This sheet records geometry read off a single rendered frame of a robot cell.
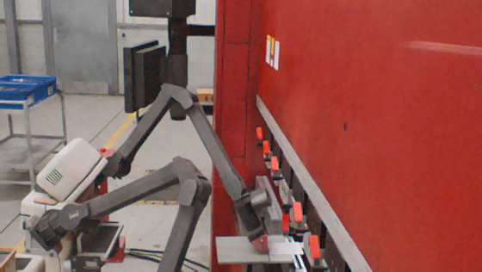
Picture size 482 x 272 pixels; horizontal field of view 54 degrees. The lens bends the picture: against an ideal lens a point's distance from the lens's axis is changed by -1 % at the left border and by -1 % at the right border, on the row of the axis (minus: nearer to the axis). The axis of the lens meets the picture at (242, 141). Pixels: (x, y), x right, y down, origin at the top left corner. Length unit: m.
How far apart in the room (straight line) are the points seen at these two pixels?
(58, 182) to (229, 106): 1.12
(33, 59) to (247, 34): 7.31
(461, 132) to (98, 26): 8.47
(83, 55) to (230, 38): 6.82
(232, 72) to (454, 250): 1.89
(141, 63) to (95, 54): 6.41
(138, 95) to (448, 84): 2.14
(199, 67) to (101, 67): 1.76
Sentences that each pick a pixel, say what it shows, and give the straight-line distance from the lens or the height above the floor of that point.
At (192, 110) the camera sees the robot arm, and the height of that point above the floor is 1.48.
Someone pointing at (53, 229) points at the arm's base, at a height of 1.21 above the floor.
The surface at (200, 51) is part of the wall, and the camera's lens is 8.71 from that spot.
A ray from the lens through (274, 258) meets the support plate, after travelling 1.75.
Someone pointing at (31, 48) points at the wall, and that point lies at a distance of 9.44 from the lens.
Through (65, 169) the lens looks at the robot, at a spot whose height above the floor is 1.34.
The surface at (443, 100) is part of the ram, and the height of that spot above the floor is 1.77.
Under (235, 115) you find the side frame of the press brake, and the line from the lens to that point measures 2.49.
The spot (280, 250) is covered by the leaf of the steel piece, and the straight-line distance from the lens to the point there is 1.80.
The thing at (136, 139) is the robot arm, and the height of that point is 1.35.
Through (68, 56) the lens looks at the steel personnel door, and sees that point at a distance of 9.18.
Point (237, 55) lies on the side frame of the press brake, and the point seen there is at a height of 1.59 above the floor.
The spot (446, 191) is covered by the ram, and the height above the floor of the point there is 1.65.
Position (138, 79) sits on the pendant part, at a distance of 2.66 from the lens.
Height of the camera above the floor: 1.90
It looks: 17 degrees down
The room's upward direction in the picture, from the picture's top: 2 degrees clockwise
